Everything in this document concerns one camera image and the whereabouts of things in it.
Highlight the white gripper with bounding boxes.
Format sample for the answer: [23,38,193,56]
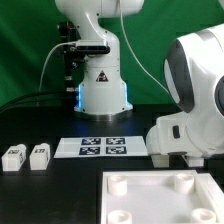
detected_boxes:
[146,112,224,158]

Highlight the white square tabletop tray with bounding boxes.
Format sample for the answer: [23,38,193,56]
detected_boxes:
[100,170,224,224]

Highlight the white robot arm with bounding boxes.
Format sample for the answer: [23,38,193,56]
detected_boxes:
[55,0,224,157]

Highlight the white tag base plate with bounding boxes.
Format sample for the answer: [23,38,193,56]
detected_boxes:
[54,136,148,158]

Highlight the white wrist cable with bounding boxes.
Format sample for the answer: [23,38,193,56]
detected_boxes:
[118,0,172,96]

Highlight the black camera stand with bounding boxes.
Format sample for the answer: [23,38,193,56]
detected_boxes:
[57,22,83,107]

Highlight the grey mounted camera bar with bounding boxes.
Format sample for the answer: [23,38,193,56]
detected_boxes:
[75,40,110,54]

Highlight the black floor cables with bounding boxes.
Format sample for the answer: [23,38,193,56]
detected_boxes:
[0,89,78,116]

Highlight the white camera cable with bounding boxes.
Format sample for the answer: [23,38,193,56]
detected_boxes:
[38,42,78,93]

